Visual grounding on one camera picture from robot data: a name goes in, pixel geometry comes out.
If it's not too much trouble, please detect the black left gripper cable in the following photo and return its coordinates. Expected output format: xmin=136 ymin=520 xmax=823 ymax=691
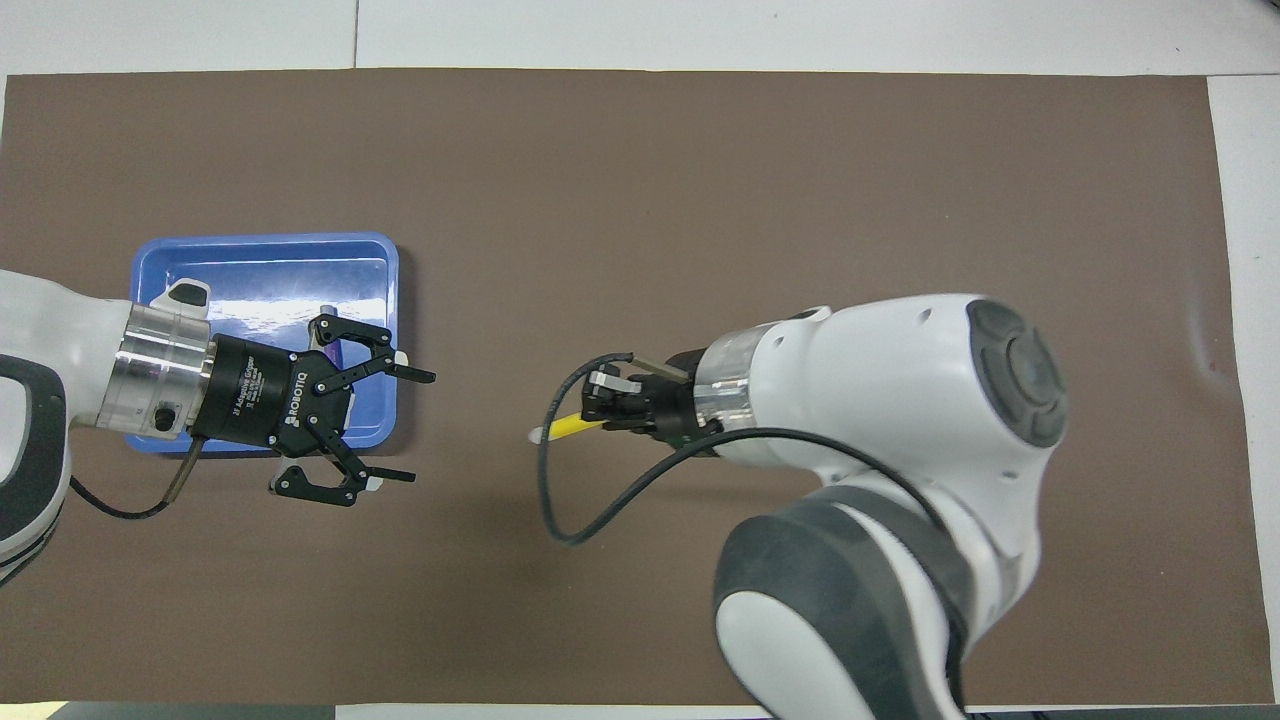
xmin=68 ymin=440 xmax=206 ymax=521

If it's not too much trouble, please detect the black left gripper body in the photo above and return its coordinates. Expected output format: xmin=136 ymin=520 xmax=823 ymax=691
xmin=190 ymin=335 xmax=356 ymax=456

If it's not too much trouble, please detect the blue plastic tray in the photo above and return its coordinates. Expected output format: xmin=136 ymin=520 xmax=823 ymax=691
xmin=121 ymin=232 xmax=400 ymax=456

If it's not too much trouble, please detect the yellow marker pen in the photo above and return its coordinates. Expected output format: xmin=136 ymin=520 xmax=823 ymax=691
xmin=527 ymin=415 xmax=606 ymax=446

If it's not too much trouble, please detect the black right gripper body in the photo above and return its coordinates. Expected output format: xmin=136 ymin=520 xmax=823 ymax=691
xmin=630 ymin=350 xmax=716 ymax=446

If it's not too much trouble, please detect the brown table mat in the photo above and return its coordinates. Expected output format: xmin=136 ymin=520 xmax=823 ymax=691
xmin=0 ymin=68 xmax=1276 ymax=706

